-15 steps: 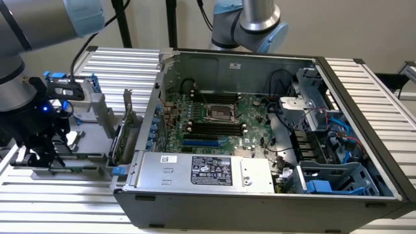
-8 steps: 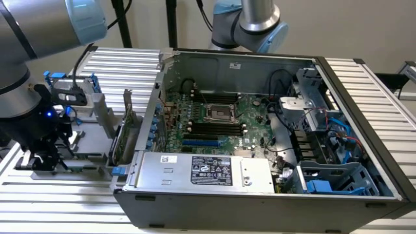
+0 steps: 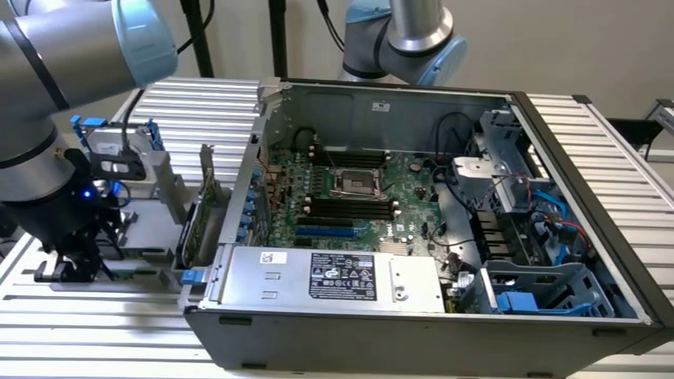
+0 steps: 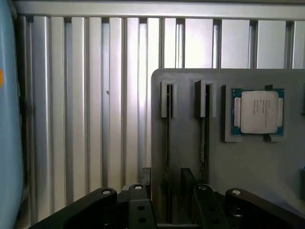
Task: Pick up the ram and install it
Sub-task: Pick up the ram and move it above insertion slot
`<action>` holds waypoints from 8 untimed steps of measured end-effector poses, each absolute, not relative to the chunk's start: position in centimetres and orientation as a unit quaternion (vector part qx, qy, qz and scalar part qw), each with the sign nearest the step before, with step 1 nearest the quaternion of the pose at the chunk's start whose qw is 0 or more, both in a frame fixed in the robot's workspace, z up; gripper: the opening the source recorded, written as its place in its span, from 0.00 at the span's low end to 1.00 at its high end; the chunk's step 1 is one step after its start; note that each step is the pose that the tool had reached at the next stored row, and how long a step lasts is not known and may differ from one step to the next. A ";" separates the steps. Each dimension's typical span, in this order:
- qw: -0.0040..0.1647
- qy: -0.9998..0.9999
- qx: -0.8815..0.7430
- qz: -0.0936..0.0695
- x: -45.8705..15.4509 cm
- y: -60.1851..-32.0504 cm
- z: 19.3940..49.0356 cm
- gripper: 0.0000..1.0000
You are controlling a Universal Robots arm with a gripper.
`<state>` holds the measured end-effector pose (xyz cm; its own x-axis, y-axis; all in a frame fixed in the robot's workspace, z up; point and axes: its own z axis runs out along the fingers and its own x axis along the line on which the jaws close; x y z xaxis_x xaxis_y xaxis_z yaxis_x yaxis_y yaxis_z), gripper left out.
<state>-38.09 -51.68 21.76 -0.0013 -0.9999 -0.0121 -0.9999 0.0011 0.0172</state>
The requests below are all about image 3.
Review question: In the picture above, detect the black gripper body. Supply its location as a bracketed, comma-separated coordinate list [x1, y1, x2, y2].
[0, 179, 131, 257]

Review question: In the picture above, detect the black RAM slot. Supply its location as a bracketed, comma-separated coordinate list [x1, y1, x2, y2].
[313, 152, 389, 160]
[313, 148, 390, 156]
[305, 205, 397, 215]
[313, 156, 389, 164]
[309, 194, 397, 204]
[307, 200, 397, 209]
[302, 210, 397, 222]

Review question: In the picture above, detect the hard disk with blue rails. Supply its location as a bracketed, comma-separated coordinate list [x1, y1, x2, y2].
[70, 113, 163, 161]

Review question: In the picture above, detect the green graphics card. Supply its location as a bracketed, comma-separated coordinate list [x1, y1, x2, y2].
[175, 143, 234, 270]

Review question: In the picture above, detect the grey power supply unit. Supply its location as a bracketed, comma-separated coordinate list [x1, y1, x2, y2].
[209, 246, 450, 315]

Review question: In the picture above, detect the blue expansion slot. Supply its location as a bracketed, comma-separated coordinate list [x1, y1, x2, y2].
[293, 225, 357, 238]

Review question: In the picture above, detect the black long expansion slot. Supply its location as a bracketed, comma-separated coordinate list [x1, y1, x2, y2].
[297, 216, 357, 229]

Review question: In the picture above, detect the black stand pole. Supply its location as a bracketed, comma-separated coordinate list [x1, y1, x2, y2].
[178, 0, 217, 78]
[267, 0, 291, 78]

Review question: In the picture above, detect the metal CPU socket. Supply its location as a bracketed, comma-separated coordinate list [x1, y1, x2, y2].
[327, 167, 396, 199]

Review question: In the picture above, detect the small chipset heat sink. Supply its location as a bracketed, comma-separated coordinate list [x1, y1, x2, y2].
[376, 242, 417, 257]

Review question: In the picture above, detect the green motherboard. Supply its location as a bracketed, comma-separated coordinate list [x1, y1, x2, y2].
[257, 146, 461, 260]

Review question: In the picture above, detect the black open PC case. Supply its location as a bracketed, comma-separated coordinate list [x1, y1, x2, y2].
[181, 76, 674, 375]

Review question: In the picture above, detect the grey metal drive cage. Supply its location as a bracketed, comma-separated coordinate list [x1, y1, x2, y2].
[452, 108, 556, 215]

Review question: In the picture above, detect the blue-grey disk bay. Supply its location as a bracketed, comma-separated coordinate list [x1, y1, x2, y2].
[480, 258, 618, 319]

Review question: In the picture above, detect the black camera cable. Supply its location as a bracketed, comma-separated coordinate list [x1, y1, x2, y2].
[121, 122, 139, 159]

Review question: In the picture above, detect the black short wire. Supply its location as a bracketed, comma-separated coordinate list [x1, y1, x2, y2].
[293, 126, 318, 150]

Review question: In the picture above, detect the black hanging cable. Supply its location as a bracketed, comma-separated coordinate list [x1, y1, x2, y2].
[175, 23, 213, 55]
[315, 0, 350, 54]

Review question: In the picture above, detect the black looped power wire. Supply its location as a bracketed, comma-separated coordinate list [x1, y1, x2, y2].
[436, 111, 477, 159]

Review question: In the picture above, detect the blue data wire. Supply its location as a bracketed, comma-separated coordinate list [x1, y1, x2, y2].
[526, 188, 590, 272]

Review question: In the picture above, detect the red wire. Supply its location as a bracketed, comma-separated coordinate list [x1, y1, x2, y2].
[548, 220, 592, 250]

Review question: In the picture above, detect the aluminium profile frame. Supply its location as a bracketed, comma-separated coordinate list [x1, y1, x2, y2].
[638, 98, 674, 162]

